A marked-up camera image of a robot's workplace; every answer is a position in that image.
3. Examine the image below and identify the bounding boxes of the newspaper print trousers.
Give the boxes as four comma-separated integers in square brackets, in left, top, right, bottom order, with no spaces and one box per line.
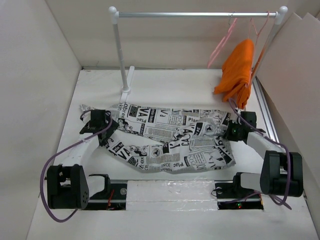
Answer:
[77,100,237,175]

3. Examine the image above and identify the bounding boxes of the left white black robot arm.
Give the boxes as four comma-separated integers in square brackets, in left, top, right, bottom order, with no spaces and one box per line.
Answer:
[46,109,119,210]

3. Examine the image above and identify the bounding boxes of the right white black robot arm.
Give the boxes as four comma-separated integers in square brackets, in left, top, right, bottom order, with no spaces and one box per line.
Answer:
[223,111,304,200]

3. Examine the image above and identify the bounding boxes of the orange garment on hanger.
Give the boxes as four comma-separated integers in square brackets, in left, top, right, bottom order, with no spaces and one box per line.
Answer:
[213,38,255,109]

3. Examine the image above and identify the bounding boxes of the white metal clothes rack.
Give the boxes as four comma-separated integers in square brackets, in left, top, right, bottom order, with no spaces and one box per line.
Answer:
[108,6,288,102]

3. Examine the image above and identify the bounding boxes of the aluminium rail right side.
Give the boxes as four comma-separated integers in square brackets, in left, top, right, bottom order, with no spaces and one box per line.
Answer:
[252,77,279,142]

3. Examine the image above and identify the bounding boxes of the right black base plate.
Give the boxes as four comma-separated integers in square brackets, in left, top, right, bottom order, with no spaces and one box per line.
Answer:
[211,180,264,210]

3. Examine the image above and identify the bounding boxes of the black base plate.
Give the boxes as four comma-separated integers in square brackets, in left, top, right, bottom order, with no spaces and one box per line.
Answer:
[85,182,128,211]
[211,180,264,210]

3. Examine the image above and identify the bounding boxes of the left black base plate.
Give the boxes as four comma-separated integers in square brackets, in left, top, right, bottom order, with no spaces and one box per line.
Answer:
[85,182,128,211]

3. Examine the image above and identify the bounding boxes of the pink wire hanger with garment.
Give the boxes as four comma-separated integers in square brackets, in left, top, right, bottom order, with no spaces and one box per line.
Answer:
[248,10,271,88]

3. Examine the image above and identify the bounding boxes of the pink wire hanger empty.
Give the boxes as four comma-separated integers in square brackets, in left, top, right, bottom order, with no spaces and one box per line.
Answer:
[207,12,238,69]

